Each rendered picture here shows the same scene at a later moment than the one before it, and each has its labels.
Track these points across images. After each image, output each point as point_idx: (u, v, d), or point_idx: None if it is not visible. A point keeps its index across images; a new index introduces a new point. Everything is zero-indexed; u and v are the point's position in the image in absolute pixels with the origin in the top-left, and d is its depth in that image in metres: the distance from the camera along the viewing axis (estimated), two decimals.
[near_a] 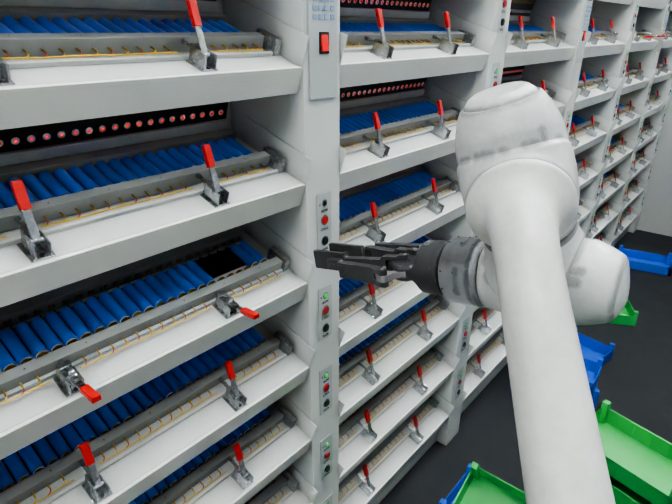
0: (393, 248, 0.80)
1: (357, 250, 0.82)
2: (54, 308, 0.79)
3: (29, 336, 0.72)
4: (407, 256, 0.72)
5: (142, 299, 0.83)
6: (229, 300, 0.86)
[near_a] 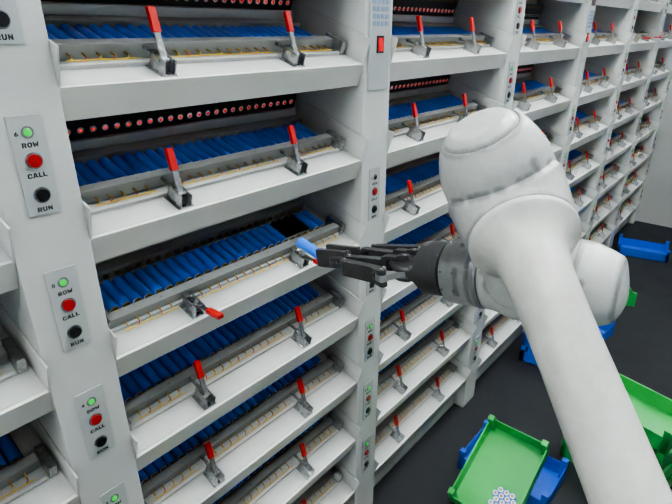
0: (391, 249, 0.80)
1: (353, 252, 0.81)
2: (169, 255, 0.99)
3: (158, 274, 0.92)
4: (407, 257, 0.72)
5: (235, 251, 1.03)
6: (303, 253, 1.07)
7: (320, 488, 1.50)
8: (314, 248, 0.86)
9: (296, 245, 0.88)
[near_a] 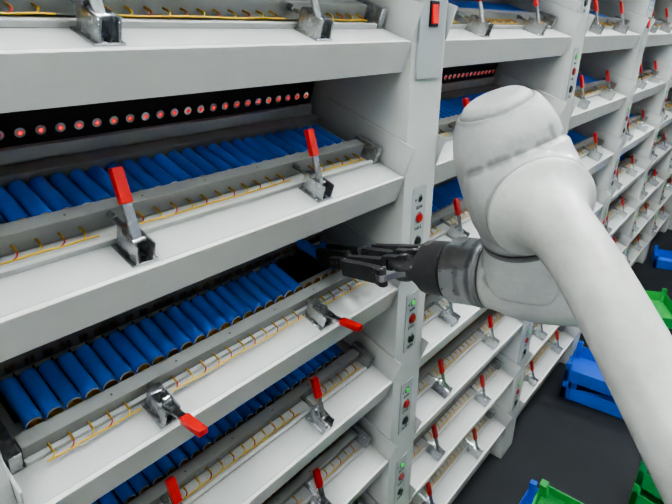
0: (391, 249, 0.80)
1: (353, 251, 0.81)
2: (132, 319, 0.68)
3: (110, 354, 0.61)
4: (407, 256, 0.72)
5: (229, 308, 0.72)
6: (324, 309, 0.75)
7: None
8: (314, 248, 0.86)
9: (296, 246, 0.88)
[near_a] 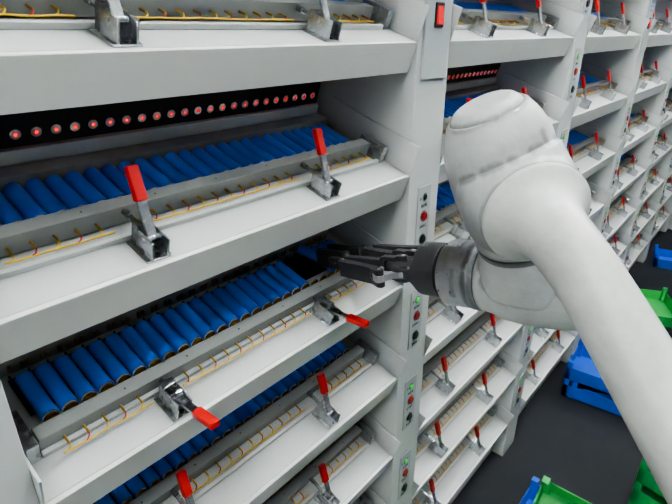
0: (391, 250, 0.80)
1: (354, 251, 0.81)
2: (143, 315, 0.69)
3: (123, 349, 0.62)
4: (405, 257, 0.71)
5: (238, 305, 0.73)
6: (331, 306, 0.77)
7: None
8: None
9: None
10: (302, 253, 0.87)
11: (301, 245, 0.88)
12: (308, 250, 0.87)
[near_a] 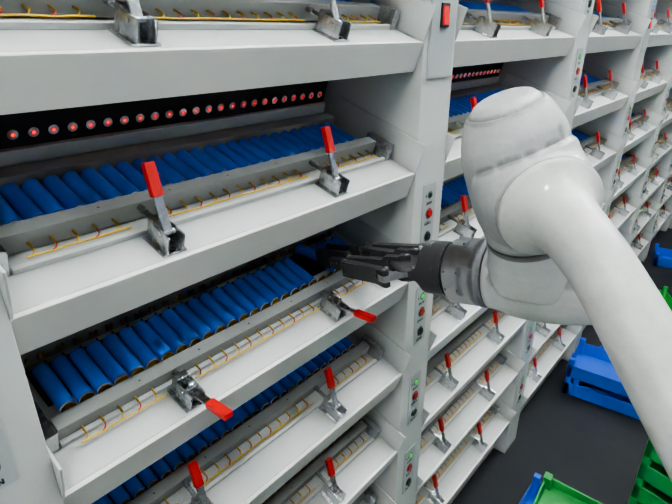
0: (392, 249, 0.80)
1: (355, 251, 0.81)
2: (155, 310, 0.70)
3: (136, 342, 0.63)
4: (409, 257, 0.72)
5: (247, 300, 0.74)
6: (338, 301, 0.78)
7: None
8: None
9: (316, 247, 0.90)
10: None
11: (313, 247, 0.89)
12: None
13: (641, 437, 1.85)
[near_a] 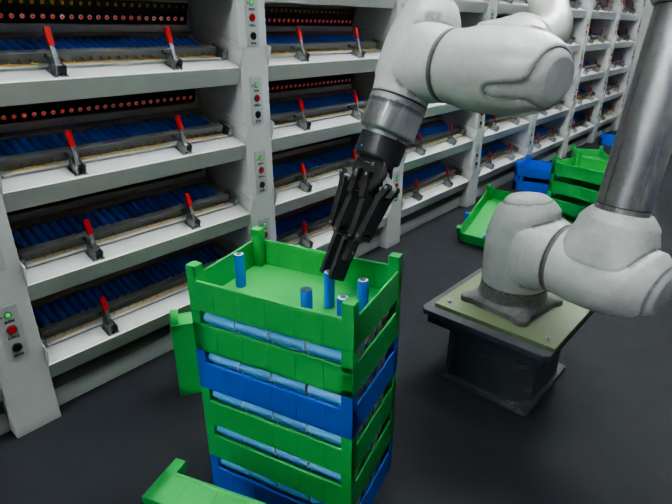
0: (373, 219, 0.79)
1: (350, 243, 0.82)
2: None
3: None
4: None
5: None
6: None
7: None
8: None
9: None
10: None
11: None
12: None
13: None
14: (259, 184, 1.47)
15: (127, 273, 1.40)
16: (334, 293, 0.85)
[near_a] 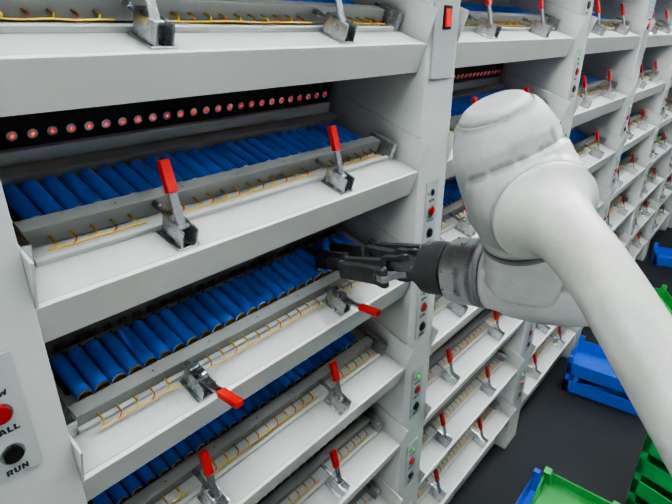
0: (393, 248, 0.80)
1: (357, 250, 0.82)
2: (166, 304, 0.72)
3: (149, 334, 0.66)
4: (407, 257, 0.72)
5: (255, 294, 0.77)
6: (344, 296, 0.80)
7: None
8: None
9: None
10: None
11: (318, 243, 0.91)
12: None
13: (640, 433, 1.87)
14: None
15: None
16: (306, 252, 0.87)
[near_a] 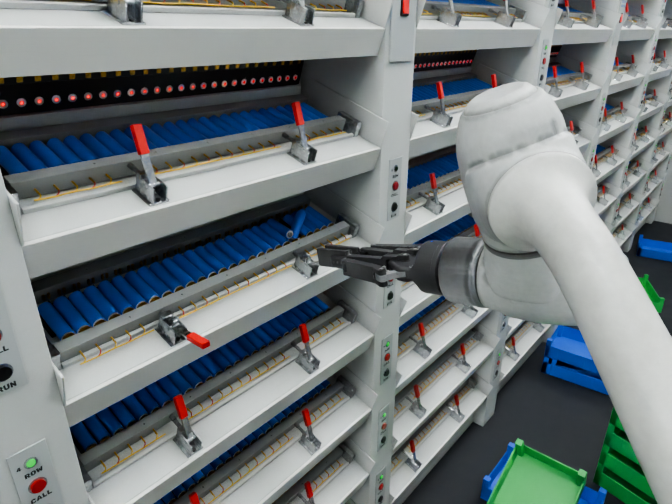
0: (363, 272, 0.75)
1: None
2: (145, 264, 0.79)
3: (127, 288, 0.73)
4: None
5: (226, 256, 0.84)
6: (308, 259, 0.87)
7: None
8: (308, 220, 0.99)
9: (291, 214, 1.00)
10: (287, 221, 0.98)
11: (288, 214, 0.99)
12: (294, 220, 0.98)
13: None
14: None
15: None
16: (276, 222, 0.95)
